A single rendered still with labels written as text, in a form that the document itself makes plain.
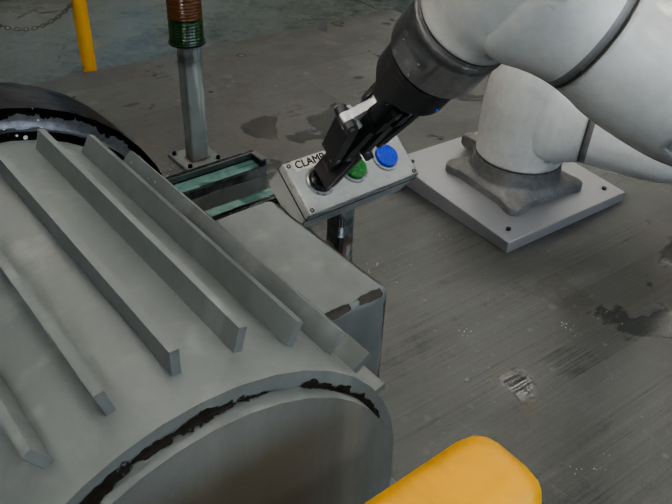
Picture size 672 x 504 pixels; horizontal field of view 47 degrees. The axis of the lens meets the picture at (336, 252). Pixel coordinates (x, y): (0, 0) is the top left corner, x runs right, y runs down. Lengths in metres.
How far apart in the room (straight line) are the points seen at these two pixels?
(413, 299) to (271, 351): 0.91
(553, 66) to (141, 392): 0.45
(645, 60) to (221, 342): 0.44
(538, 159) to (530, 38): 0.75
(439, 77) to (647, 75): 0.16
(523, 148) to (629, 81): 0.71
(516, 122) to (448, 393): 0.49
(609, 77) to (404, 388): 0.54
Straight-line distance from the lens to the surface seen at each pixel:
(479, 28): 0.60
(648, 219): 1.45
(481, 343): 1.09
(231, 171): 1.21
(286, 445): 0.25
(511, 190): 1.35
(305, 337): 0.27
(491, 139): 1.33
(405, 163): 0.96
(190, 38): 1.37
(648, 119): 0.62
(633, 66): 0.60
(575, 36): 0.59
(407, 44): 0.66
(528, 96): 1.27
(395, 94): 0.69
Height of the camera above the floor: 1.51
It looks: 36 degrees down
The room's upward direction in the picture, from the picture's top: 2 degrees clockwise
